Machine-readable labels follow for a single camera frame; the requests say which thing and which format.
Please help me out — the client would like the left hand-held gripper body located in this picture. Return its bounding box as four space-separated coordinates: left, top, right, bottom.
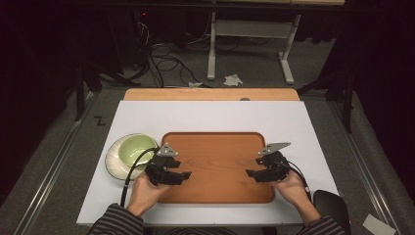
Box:
145 142 184 187

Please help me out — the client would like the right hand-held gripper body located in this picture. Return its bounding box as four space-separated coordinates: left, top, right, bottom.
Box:
257 141 293 184

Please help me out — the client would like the person's left hand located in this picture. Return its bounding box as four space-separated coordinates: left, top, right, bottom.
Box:
126 171 171 217

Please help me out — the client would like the person's right hand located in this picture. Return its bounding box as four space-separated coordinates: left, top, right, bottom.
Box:
266 169 315 210

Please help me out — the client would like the green bowl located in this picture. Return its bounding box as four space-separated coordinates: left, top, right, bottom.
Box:
117 133 161 168

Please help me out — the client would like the wooden tray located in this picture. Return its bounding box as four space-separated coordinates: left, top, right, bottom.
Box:
158 131 276 205

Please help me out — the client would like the white ribbed plate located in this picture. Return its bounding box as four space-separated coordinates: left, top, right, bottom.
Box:
105 132 161 181

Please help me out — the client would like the white table board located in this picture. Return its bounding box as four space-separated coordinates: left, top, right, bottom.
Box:
75 100 341 226

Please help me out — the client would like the black chair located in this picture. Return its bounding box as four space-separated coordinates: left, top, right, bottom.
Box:
312 189 352 235

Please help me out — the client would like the wooden table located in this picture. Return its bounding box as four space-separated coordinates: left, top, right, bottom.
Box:
123 87 300 102

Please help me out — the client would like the large crumpled white paper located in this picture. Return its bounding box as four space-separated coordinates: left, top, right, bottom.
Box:
223 73 245 87

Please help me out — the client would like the black stand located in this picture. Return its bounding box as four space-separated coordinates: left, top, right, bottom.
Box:
296 63 357 134
73 61 142 122

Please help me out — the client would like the flat white paper sheet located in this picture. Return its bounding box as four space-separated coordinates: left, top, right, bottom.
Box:
361 212 397 235

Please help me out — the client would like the right hand-held gripper cable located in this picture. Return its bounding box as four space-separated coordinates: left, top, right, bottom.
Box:
279 160 313 202

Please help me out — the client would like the hand-held gripper cable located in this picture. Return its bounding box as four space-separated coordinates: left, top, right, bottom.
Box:
119 147 161 209
279 160 313 202

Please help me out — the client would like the left hand-held gripper cable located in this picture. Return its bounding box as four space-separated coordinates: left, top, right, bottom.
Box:
119 147 161 209

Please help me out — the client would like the metal floor rail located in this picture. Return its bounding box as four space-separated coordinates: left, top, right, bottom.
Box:
327 100 403 235
12 92 96 235

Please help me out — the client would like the bundle of black floor cables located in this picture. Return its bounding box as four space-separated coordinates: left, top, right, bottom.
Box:
130 19 211 89

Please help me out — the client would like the white metal table frame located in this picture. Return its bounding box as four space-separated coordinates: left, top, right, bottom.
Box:
207 12 302 85

